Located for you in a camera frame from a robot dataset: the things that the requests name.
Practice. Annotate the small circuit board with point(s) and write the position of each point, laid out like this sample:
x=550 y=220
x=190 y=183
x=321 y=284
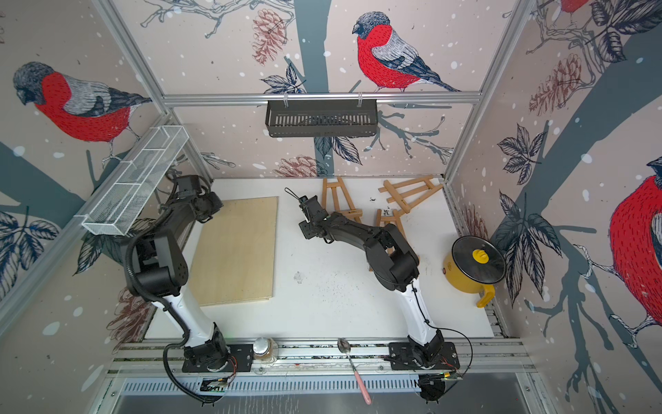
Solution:
x=215 y=385

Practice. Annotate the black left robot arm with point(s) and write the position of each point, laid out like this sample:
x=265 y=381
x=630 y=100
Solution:
x=156 y=271

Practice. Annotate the black hanging basket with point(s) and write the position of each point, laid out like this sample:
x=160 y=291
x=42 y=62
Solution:
x=322 y=118

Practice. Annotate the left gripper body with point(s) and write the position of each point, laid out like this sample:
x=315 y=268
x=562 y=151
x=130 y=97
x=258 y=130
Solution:
x=210 y=203

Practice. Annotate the white wire mesh basket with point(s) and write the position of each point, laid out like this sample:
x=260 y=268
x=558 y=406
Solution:
x=121 y=205

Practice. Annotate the wooden easel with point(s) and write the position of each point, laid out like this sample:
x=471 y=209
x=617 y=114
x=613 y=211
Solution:
x=341 y=200
x=394 y=217
x=410 y=193

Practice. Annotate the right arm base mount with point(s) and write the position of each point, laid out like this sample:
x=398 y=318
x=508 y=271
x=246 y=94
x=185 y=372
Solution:
x=406 y=356

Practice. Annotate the black disc yellow knob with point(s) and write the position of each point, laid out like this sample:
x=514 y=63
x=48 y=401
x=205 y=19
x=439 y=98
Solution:
x=474 y=266

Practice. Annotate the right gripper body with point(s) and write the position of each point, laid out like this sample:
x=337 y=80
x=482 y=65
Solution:
x=309 y=227

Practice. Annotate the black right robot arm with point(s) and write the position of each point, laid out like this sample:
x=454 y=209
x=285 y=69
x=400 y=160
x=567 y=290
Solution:
x=395 y=266

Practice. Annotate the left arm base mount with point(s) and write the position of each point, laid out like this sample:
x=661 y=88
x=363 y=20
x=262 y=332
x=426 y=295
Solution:
x=240 y=360

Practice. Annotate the spoon with pink handle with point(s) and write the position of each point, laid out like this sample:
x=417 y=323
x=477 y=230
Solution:
x=344 y=347

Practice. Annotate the plywood board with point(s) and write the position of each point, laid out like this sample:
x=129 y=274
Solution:
x=234 y=259

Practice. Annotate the small glass jar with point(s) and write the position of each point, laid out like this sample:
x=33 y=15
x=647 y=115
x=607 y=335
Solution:
x=265 y=350

